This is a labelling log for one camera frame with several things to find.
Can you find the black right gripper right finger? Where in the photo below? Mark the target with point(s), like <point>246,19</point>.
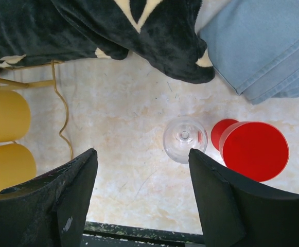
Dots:
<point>237,211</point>

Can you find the light blue denim cloth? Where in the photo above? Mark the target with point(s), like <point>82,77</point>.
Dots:
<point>254,47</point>

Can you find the clear wine glass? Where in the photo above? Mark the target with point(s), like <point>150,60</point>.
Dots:
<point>181,135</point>

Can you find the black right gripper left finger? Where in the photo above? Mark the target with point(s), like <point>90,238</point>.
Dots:
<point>51,209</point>

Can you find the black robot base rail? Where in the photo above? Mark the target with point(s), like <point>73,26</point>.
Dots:
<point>105,235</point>

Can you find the orange plastic wine glass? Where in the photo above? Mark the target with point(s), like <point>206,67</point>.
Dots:
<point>15,116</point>

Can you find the red plastic wine glass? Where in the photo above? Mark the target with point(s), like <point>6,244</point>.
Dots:
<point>256,150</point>

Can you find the black patterned plush blanket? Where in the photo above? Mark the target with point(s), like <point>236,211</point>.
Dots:
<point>162,32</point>

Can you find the gold wire glass rack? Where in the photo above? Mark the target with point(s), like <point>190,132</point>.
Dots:
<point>49,109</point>

